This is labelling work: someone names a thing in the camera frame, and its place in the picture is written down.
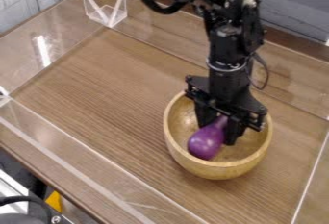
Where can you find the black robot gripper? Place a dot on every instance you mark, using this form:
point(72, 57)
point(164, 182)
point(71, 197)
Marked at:
point(222, 94)

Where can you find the purple toy eggplant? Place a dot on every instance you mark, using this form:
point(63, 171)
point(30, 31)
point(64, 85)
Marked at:
point(204, 143)

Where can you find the brown wooden bowl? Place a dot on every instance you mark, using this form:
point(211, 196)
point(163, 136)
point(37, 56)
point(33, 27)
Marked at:
point(232, 160)

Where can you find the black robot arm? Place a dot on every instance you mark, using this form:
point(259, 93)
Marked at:
point(235, 35)

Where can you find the yellow object under table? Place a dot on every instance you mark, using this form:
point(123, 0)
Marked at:
point(53, 201)

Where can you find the clear acrylic tray wall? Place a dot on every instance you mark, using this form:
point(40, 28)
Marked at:
point(87, 89)

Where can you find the clear acrylic corner bracket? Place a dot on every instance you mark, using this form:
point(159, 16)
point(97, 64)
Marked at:
point(107, 15)

